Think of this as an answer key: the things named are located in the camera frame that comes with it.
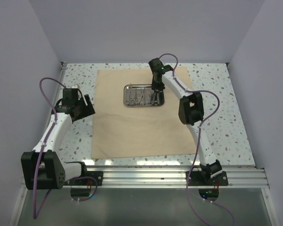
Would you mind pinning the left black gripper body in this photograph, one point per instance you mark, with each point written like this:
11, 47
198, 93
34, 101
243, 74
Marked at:
81, 104

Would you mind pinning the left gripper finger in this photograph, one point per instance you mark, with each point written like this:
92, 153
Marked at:
88, 109
76, 117

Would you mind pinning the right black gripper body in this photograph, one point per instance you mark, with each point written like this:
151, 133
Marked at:
157, 85

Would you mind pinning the beige cloth wrap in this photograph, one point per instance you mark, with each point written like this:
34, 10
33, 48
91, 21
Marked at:
124, 132

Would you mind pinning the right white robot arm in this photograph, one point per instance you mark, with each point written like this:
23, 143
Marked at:
191, 114

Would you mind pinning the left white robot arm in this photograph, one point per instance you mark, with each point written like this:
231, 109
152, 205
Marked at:
42, 168

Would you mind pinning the steel scissors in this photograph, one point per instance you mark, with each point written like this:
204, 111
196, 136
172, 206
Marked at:
141, 99

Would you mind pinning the steel instrument tray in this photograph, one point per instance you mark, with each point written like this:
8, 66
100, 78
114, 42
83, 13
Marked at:
148, 95

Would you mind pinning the steel forceps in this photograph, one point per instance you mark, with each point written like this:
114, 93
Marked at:
132, 95

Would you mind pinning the left side aluminium rail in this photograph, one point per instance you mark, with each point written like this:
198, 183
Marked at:
60, 79

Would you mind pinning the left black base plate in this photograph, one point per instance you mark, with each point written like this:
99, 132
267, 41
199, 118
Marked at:
88, 178

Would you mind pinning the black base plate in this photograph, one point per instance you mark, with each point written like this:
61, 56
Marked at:
88, 178
198, 178

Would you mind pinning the aluminium mounting rail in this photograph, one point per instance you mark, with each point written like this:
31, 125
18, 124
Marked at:
174, 178

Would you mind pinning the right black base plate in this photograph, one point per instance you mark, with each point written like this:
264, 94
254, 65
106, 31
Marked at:
198, 178

